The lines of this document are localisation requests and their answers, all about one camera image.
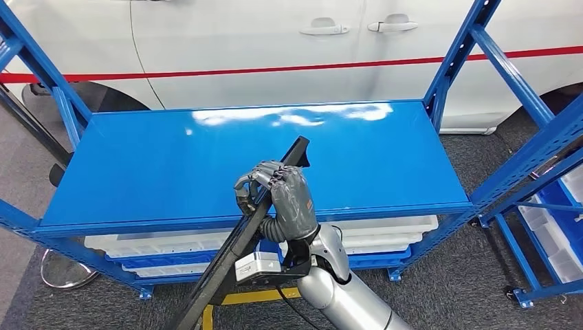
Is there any white car with red stripe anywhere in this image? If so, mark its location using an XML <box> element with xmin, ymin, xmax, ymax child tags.
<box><xmin>0</xmin><ymin>0</ymin><xmax>583</xmax><ymax>135</ymax></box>

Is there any yellow floor tape square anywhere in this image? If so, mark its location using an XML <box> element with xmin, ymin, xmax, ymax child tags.
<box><xmin>201</xmin><ymin>287</ymin><xmax>303</xmax><ymax>330</ymax></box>

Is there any blue metal shelf rack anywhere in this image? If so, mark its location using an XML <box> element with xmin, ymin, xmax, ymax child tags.
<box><xmin>476</xmin><ymin>145</ymin><xmax>583</xmax><ymax>309</ymax></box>
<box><xmin>0</xmin><ymin>0</ymin><xmax>583</xmax><ymax>300</ymax></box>

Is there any black plastic plate holder part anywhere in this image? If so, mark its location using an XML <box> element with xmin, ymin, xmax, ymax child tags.
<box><xmin>166</xmin><ymin>135</ymin><xmax>311</xmax><ymax>330</ymax></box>

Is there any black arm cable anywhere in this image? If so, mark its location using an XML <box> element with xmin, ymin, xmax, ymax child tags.
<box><xmin>275</xmin><ymin>285</ymin><xmax>322</xmax><ymax>330</ymax></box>

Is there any blue plastic bin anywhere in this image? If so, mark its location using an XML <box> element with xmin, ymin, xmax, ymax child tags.
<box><xmin>348</xmin><ymin>247</ymin><xmax>413</xmax><ymax>270</ymax></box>
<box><xmin>537</xmin><ymin>179</ymin><xmax>583</xmax><ymax>256</ymax></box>
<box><xmin>105</xmin><ymin>250</ymin><xmax>219</xmax><ymax>270</ymax></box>

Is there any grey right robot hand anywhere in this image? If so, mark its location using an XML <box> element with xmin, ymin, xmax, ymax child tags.
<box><xmin>233</xmin><ymin>160</ymin><xmax>319</xmax><ymax>242</ymax></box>

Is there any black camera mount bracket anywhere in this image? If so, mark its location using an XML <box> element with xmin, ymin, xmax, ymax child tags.
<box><xmin>268</xmin><ymin>236</ymin><xmax>320</xmax><ymax>288</ymax></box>

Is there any chrome stanchion post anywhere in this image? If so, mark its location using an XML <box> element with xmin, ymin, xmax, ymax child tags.
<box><xmin>40</xmin><ymin>249</ymin><xmax>100</xmax><ymax>290</ymax></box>
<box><xmin>0</xmin><ymin>84</ymin><xmax>74</xmax><ymax>167</ymax></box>

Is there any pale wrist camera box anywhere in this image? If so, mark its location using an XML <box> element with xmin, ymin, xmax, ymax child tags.
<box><xmin>234</xmin><ymin>252</ymin><xmax>283</xmax><ymax>285</ymax></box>

